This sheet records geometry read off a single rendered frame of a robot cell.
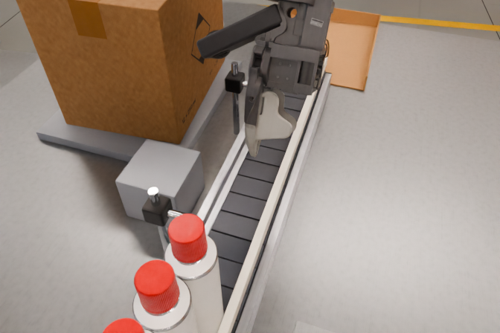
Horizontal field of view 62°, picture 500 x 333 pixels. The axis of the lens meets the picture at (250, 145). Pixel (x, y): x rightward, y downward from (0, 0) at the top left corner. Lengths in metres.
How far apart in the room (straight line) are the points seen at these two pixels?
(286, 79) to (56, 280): 0.44
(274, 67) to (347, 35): 0.67
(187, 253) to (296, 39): 0.28
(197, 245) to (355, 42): 0.85
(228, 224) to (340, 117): 0.38
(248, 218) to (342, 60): 0.55
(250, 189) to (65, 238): 0.30
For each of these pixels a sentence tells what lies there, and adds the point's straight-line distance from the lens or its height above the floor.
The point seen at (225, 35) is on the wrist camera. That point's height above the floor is 1.13.
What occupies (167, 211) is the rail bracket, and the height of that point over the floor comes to 0.96.
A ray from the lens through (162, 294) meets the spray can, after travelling 0.36.
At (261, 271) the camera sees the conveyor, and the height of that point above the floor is 0.88.
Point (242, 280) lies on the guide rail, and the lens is 0.55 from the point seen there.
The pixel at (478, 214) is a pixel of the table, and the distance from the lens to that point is 0.80.
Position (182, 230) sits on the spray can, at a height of 1.08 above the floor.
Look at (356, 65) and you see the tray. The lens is 1.05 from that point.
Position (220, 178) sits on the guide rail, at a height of 0.96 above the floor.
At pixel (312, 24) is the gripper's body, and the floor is 1.16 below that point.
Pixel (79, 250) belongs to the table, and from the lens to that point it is 0.72.
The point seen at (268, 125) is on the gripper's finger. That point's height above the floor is 1.05.
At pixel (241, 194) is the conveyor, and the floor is 0.88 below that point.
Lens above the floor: 1.40
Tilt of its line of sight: 44 degrees down
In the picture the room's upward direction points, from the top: straight up
